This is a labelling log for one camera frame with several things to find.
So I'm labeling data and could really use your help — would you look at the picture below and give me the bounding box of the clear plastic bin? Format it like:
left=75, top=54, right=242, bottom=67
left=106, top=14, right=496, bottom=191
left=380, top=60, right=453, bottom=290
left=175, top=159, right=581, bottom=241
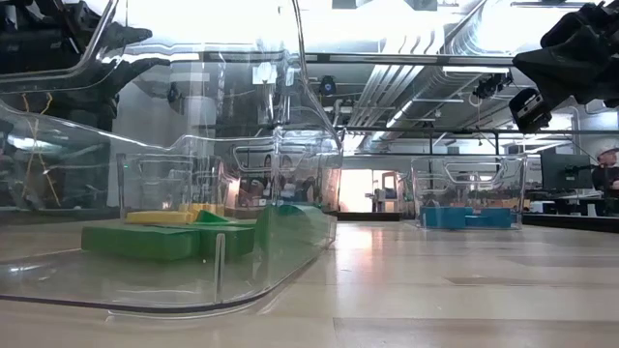
left=0, top=0, right=345, bottom=320
left=409, top=154, right=529, bottom=230
left=117, top=152, right=228, bottom=221

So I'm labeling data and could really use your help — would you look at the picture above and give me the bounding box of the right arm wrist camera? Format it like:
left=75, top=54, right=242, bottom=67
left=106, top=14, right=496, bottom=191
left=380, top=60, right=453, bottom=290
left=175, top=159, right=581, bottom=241
left=508, top=86, right=553, bottom=134

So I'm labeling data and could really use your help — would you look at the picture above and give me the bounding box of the bright ceiling light strip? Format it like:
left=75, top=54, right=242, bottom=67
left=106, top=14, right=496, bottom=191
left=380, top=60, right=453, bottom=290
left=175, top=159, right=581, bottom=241
left=101, top=46, right=204, bottom=63

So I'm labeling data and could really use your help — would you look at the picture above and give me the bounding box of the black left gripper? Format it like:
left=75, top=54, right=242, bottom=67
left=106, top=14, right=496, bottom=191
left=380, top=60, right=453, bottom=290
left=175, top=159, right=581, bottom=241
left=57, top=2, right=171, bottom=131

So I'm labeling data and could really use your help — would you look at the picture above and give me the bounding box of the black overhead pipe rail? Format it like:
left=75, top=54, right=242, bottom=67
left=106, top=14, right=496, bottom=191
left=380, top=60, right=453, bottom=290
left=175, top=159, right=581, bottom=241
left=338, top=126, right=619, bottom=135

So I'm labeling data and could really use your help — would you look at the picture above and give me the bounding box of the green wedge block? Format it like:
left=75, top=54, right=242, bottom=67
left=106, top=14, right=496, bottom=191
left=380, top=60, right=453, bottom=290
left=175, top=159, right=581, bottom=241
left=194, top=209, right=231, bottom=224

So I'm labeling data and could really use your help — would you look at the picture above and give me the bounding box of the long yellow block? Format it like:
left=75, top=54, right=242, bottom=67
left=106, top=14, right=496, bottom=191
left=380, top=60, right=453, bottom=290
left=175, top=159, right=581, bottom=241
left=124, top=210, right=195, bottom=225

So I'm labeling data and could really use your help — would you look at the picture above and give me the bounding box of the long green block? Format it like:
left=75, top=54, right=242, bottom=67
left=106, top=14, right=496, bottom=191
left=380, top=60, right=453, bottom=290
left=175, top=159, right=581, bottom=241
left=80, top=223, right=202, bottom=263

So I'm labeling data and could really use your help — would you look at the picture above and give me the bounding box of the yellow cable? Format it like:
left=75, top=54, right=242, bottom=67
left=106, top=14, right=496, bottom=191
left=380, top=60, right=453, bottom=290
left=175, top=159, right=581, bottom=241
left=19, top=91, right=62, bottom=207

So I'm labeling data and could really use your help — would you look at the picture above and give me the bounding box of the ceiling light bracket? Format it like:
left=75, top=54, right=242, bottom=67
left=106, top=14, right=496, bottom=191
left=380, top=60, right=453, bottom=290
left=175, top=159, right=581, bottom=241
left=510, top=0, right=581, bottom=9

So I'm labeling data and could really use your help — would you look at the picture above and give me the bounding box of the long grey ceiling light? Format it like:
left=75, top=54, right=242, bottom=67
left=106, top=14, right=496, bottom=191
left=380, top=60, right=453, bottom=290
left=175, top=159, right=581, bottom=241
left=297, top=52, right=516, bottom=68

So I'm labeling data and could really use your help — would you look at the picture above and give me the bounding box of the green cylinder block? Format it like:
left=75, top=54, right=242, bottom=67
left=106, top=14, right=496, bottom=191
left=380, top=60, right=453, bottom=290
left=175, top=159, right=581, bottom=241
left=254, top=203, right=338, bottom=255

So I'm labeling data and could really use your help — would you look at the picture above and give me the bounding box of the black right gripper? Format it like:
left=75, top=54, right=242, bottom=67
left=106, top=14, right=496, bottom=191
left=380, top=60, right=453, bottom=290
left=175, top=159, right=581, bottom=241
left=512, top=1, right=619, bottom=108

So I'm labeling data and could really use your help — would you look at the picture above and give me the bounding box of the black computer monitor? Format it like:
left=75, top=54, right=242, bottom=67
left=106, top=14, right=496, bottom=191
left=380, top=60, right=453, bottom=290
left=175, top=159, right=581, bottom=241
left=540, top=153, right=595, bottom=191

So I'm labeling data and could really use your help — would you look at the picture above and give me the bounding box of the black aluminium table frame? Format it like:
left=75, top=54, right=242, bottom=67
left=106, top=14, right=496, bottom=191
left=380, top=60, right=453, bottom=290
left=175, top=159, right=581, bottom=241
left=336, top=211, right=619, bottom=231

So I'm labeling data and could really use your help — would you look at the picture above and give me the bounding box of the silver ventilation duct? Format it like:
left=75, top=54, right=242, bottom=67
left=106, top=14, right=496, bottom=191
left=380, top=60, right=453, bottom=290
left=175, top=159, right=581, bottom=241
left=345, top=65, right=485, bottom=154

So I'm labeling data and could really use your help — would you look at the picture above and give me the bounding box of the black round ceiling camera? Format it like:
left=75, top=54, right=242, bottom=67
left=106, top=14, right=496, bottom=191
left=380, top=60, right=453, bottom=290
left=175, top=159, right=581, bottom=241
left=318, top=75, right=338, bottom=97

